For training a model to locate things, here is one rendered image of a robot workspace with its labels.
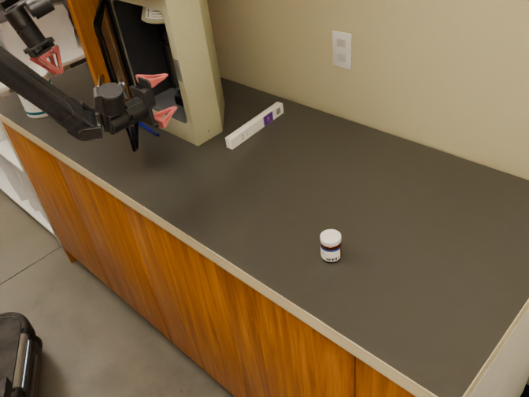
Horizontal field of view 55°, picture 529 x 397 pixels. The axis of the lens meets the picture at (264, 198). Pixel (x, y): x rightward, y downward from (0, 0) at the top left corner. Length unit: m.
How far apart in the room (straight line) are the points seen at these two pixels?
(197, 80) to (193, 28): 0.15
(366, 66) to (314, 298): 0.79
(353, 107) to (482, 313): 0.86
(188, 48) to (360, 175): 0.62
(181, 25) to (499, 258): 1.02
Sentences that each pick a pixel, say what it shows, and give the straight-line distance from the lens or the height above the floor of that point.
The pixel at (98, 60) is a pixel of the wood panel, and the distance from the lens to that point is 1.82.
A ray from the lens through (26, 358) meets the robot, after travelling 2.24.
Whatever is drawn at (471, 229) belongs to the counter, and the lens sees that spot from 1.31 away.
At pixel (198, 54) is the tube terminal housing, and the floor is 1.22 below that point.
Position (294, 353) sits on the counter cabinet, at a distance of 1.34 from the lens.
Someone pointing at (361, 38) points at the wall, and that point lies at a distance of 1.60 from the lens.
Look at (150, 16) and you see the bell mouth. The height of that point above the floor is 1.33.
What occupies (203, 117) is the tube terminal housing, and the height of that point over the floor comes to 1.02.
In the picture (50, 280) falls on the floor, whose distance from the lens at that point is 2.82.
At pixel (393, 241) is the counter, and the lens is 1.25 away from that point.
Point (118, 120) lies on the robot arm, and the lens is 1.31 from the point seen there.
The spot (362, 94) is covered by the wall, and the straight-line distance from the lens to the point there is 1.68.
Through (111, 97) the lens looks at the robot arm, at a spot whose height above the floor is 1.29.
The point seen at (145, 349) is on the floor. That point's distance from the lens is 2.33.
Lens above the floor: 1.79
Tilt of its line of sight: 38 degrees down
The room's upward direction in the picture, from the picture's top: 8 degrees counter-clockwise
